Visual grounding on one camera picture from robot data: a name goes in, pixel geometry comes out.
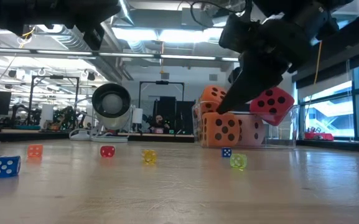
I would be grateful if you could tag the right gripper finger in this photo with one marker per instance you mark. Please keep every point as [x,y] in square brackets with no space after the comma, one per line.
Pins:
[254,81]

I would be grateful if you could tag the large red foam die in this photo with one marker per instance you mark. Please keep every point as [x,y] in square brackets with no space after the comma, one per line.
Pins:
[272,101]

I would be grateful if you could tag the large orange foam die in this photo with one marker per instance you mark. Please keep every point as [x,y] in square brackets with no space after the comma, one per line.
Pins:
[222,130]
[211,95]

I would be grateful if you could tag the large pink foam die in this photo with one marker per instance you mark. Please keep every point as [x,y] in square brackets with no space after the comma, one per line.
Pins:
[250,133]

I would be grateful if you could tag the tiny blue die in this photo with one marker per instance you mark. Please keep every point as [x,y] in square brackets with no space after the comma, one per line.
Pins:
[226,152]

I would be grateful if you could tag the green translucent die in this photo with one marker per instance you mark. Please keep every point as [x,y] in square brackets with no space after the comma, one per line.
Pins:
[238,161]

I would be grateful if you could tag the yellow translucent die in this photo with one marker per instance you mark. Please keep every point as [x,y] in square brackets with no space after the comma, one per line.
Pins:
[149,156]

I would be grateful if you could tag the small red die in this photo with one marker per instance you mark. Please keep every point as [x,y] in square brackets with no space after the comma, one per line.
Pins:
[107,151]

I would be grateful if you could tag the small orange die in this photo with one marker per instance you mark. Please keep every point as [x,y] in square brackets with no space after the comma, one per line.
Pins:
[35,150]

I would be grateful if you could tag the blue plastic die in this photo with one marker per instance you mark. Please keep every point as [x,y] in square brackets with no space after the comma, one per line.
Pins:
[5,167]

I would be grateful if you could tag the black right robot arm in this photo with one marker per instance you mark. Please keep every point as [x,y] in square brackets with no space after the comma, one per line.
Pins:
[275,6]

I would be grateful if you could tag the black background monitor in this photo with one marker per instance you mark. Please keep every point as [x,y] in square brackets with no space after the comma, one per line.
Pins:
[244,109]

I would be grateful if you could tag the clear plastic bin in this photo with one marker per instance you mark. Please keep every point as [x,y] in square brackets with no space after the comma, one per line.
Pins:
[288,133]

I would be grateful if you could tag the black hanging spotlight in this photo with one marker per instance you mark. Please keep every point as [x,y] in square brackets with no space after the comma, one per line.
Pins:
[91,76]
[12,73]

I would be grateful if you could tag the long ceiling light bar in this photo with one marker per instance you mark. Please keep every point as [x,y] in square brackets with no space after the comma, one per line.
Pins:
[126,54]

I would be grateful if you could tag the red object on sill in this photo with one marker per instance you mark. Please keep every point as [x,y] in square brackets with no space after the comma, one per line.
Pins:
[319,136]

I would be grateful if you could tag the white spotlight lamp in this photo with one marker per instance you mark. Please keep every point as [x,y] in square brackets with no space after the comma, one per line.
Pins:
[112,104]

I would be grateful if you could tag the person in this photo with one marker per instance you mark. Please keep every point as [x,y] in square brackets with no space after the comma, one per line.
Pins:
[159,119]

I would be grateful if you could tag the dark background robot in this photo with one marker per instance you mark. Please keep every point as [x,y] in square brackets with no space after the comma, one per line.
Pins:
[67,118]

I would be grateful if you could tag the dark background workbench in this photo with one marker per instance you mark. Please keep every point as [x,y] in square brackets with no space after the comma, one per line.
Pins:
[26,135]
[163,137]

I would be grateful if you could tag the white box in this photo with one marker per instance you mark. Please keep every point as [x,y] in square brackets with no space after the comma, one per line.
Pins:
[137,115]

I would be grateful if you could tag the grey square wall vent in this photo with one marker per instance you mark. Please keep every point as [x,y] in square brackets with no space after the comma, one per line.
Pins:
[213,77]
[165,75]

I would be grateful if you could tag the black frame stand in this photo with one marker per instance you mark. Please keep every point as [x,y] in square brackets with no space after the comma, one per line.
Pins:
[162,82]
[54,76]

